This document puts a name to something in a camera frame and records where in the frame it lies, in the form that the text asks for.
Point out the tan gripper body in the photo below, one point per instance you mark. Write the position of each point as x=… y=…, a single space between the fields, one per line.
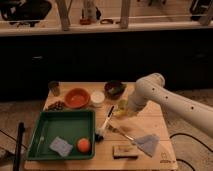
x=131 y=113

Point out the black stand pole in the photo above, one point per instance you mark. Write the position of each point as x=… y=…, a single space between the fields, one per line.
x=17 y=158

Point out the white small bowl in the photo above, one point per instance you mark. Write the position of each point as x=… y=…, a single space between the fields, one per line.
x=97 y=98

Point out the brown rectangular block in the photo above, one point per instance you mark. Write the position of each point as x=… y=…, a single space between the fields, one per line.
x=124 y=151

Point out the yellow banana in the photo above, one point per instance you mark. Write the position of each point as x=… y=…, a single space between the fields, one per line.
x=119 y=112

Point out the metal fork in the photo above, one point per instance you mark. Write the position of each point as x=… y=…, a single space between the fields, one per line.
x=116 y=130

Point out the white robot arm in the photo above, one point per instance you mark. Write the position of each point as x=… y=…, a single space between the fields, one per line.
x=151 y=87

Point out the orange fruit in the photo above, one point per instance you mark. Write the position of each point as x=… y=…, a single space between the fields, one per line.
x=83 y=145

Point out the red bowl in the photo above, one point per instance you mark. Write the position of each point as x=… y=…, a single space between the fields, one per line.
x=77 y=98

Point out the green plastic tray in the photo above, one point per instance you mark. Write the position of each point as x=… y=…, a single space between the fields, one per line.
x=70 y=126

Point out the blue cloth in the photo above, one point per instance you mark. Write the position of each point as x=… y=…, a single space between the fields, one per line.
x=147 y=144

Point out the green cup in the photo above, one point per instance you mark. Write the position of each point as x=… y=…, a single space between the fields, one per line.
x=122 y=104

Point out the blue sponge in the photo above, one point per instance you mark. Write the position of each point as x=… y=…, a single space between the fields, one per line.
x=62 y=147

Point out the dark bowl with greens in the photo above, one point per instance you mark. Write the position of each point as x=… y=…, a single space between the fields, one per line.
x=114 y=89

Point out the wooden table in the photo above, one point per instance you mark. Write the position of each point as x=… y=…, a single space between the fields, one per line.
x=149 y=121

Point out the brown grapes bunch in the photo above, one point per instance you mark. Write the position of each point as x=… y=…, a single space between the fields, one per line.
x=58 y=105

